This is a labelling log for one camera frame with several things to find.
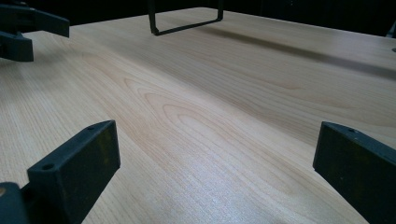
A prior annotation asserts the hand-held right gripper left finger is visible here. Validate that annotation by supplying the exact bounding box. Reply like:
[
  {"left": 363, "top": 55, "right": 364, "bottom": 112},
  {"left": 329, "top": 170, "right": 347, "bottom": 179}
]
[{"left": 21, "top": 119, "right": 121, "bottom": 224}]

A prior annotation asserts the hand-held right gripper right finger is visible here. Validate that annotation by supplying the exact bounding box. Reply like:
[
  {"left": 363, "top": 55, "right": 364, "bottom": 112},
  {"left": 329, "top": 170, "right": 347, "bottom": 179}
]
[{"left": 312, "top": 121, "right": 396, "bottom": 224}]

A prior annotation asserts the black metal stand frame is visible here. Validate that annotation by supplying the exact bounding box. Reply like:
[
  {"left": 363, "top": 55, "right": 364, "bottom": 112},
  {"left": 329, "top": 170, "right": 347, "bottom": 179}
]
[{"left": 147, "top": 0, "right": 225, "bottom": 37}]

